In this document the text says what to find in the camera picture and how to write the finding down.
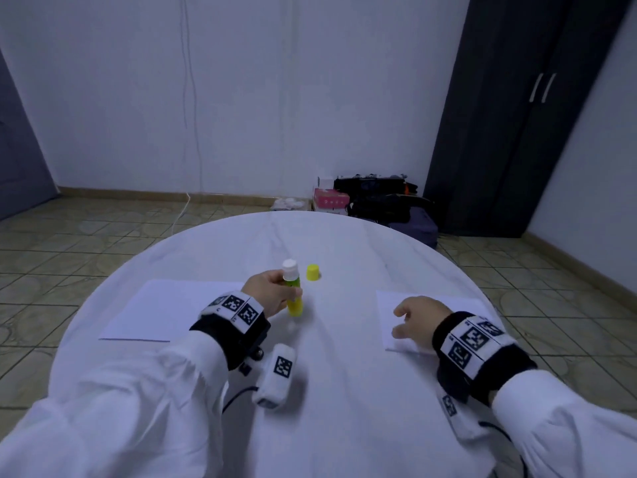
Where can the person's left hand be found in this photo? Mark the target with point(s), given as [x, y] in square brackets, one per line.
[267, 291]

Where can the person's right hand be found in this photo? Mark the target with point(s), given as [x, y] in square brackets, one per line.
[420, 318]

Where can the yellow glue stick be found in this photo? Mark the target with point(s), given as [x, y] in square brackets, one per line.
[296, 306]

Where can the white paper stack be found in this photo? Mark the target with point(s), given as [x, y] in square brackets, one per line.
[468, 305]
[159, 311]

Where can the yellow glue stick cap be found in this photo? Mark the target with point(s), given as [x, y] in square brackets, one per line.
[314, 273]

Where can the person's right forearm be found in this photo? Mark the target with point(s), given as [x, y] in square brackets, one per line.
[567, 433]

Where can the person's left forearm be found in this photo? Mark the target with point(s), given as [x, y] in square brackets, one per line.
[119, 413]

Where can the black left wristband with markers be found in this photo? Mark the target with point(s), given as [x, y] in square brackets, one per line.
[229, 328]

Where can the black wristband with markers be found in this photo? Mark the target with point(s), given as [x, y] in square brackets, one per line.
[483, 355]
[229, 328]

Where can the black right wristband with markers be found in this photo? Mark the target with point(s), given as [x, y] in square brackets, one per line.
[483, 355]

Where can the blue suitcase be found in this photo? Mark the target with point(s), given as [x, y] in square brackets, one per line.
[418, 229]

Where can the white item on floor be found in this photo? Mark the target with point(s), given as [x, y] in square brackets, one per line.
[291, 204]

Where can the pink box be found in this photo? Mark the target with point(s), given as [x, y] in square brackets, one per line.
[330, 201]

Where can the black bag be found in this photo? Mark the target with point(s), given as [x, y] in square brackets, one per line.
[378, 199]

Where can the black wardrobe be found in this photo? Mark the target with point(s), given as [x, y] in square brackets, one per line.
[518, 114]

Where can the grey door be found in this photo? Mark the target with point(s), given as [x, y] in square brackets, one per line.
[20, 154]

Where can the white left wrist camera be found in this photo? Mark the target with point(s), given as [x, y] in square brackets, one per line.
[277, 375]

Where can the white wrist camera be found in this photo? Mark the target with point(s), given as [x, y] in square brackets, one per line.
[460, 418]
[277, 375]

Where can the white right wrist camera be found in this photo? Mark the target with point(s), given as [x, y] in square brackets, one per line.
[460, 418]

